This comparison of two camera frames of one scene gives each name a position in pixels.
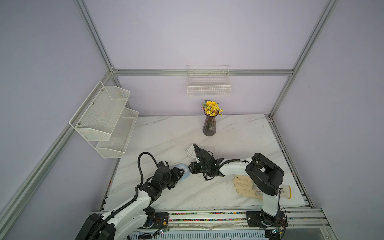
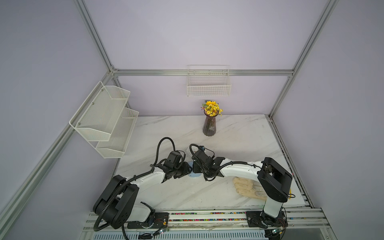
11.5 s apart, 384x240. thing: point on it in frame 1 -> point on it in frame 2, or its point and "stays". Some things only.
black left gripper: x=176 y=175 -> x=186 y=170
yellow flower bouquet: x=211 y=108 stays
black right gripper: x=194 y=169 stays
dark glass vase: x=209 y=126 stays
